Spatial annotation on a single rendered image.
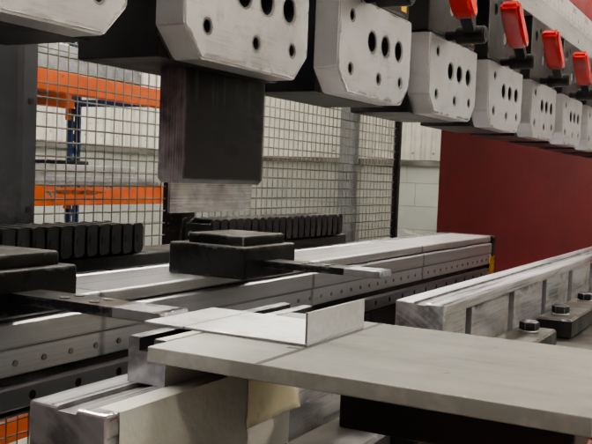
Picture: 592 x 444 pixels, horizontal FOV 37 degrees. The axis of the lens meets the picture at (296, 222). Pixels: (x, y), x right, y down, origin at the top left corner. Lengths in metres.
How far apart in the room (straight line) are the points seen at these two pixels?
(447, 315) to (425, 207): 7.27
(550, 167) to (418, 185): 5.62
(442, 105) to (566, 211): 1.83
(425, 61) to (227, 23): 0.36
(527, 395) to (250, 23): 0.29
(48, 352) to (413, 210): 7.55
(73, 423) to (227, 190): 0.21
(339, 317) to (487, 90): 0.53
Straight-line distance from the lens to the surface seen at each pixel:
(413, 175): 8.32
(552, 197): 2.73
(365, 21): 0.74
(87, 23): 0.46
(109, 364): 0.93
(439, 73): 0.90
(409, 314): 1.02
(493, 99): 1.09
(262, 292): 1.15
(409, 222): 8.34
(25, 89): 1.19
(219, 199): 0.63
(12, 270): 0.75
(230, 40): 0.56
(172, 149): 0.58
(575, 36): 1.56
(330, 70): 0.70
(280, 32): 0.62
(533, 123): 1.27
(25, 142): 1.19
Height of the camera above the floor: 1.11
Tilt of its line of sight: 3 degrees down
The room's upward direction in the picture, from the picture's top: 2 degrees clockwise
